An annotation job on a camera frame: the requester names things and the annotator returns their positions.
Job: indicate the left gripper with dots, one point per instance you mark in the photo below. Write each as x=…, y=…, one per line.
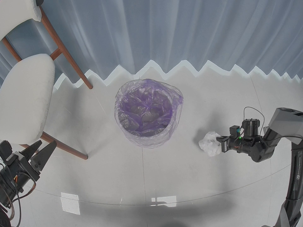
x=21, y=171

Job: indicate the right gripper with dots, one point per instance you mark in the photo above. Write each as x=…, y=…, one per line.
x=232, y=145

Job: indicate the white plastic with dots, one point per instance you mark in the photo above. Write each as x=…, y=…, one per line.
x=209, y=145

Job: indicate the purple plastic bag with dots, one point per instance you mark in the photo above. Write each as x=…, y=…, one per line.
x=176, y=98

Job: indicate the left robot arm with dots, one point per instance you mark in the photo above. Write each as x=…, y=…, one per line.
x=6, y=197

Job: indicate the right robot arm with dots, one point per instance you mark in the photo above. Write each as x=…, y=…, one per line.
x=293, y=185

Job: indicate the white trash bin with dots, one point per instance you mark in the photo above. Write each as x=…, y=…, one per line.
x=151, y=136

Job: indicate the white cushioned wooden chair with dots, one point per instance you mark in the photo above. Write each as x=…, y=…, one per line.
x=26, y=91

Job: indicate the blue-green curtain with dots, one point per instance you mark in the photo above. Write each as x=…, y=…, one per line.
x=165, y=27

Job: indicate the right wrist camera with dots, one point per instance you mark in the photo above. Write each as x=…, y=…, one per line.
x=234, y=130

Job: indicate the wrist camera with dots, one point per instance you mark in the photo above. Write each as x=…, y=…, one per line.
x=6, y=150
x=234, y=130

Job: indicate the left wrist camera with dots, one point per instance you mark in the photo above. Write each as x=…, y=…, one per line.
x=6, y=150

